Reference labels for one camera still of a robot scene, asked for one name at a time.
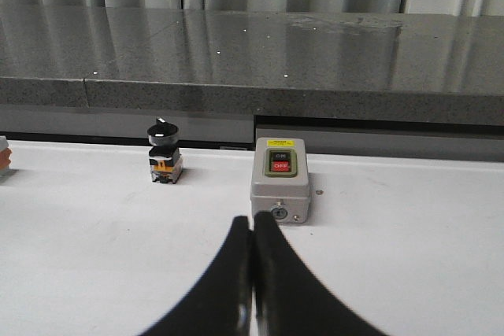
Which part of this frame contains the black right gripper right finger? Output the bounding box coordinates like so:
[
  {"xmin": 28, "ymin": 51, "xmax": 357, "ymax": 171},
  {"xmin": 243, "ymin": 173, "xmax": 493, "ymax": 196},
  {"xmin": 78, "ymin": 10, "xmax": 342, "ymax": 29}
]
[{"xmin": 254, "ymin": 212, "xmax": 383, "ymax": 335}]

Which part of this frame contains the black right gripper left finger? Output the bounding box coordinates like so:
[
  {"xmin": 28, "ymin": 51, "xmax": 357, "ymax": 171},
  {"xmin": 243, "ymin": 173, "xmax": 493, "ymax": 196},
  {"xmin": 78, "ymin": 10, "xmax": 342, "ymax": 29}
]
[{"xmin": 143, "ymin": 216, "xmax": 253, "ymax": 335}]

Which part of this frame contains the grey granite counter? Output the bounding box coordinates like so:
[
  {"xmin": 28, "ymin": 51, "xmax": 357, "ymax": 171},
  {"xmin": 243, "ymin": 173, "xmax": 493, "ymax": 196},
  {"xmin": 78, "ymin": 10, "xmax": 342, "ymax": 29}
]
[{"xmin": 1, "ymin": 6, "xmax": 503, "ymax": 161}]

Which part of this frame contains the grey on-off switch box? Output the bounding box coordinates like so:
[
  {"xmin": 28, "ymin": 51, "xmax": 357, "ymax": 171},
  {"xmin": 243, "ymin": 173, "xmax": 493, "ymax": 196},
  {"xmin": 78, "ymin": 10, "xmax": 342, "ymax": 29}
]
[{"xmin": 250, "ymin": 137, "xmax": 311, "ymax": 223}]

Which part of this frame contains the black rotary selector switch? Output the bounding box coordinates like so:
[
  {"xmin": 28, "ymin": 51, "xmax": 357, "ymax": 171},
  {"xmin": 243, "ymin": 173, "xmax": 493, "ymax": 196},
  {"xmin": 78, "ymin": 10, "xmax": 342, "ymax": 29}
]
[{"xmin": 147, "ymin": 117, "xmax": 183, "ymax": 184}]

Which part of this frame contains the green pushbutton switch white body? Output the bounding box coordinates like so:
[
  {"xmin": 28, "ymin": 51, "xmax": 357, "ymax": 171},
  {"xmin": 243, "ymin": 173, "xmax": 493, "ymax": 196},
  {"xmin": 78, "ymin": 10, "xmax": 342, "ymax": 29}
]
[{"xmin": 0, "ymin": 135, "xmax": 12, "ymax": 183}]

